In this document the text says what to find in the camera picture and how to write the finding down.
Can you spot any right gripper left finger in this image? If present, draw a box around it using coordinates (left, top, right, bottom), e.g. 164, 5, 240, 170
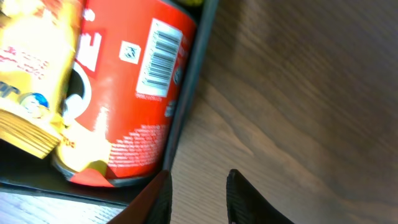
108, 170, 173, 224

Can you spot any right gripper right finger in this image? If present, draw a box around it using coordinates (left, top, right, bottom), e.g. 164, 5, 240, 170
226, 169, 293, 224

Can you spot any dark green box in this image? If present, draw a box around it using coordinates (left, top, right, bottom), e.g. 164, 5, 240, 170
1, 1, 218, 207

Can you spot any red Pringles can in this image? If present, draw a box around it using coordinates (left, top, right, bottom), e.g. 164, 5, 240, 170
53, 0, 197, 187

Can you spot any yellow orange candy packet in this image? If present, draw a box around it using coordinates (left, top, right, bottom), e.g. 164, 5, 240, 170
1, 0, 85, 159

